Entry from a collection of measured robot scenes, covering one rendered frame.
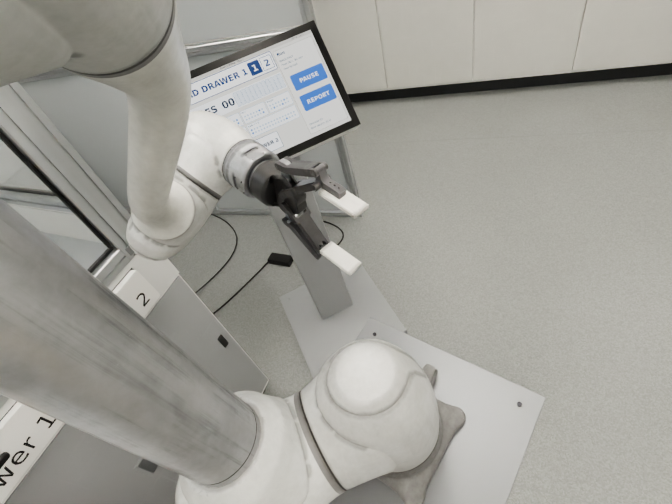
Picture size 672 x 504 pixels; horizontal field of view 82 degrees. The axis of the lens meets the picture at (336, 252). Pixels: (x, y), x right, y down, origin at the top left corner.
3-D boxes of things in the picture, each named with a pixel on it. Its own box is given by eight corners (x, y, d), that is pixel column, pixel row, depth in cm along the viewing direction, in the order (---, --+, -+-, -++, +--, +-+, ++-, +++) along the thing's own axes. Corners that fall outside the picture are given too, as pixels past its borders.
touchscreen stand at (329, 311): (407, 333, 170) (367, 128, 97) (315, 382, 165) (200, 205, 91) (358, 261, 204) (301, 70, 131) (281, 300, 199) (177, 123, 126)
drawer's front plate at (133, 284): (161, 295, 104) (136, 269, 96) (82, 398, 87) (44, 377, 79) (156, 293, 104) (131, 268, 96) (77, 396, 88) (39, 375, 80)
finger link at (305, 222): (282, 202, 64) (278, 204, 65) (319, 257, 66) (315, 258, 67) (299, 191, 65) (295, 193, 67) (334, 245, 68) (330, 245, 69)
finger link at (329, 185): (320, 178, 57) (320, 161, 54) (346, 194, 55) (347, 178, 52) (313, 183, 56) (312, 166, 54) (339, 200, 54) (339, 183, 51)
